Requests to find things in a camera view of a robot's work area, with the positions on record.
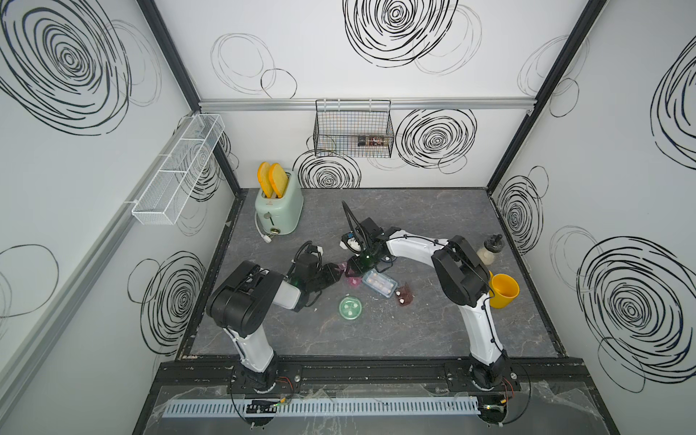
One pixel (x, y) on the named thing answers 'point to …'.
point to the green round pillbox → (350, 307)
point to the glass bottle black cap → (491, 246)
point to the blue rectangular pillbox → (380, 282)
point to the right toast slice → (278, 178)
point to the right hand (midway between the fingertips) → (350, 272)
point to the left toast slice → (263, 177)
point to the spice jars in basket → (370, 140)
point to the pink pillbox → (352, 281)
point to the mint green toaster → (281, 216)
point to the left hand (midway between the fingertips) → (343, 271)
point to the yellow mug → (505, 288)
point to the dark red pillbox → (404, 295)
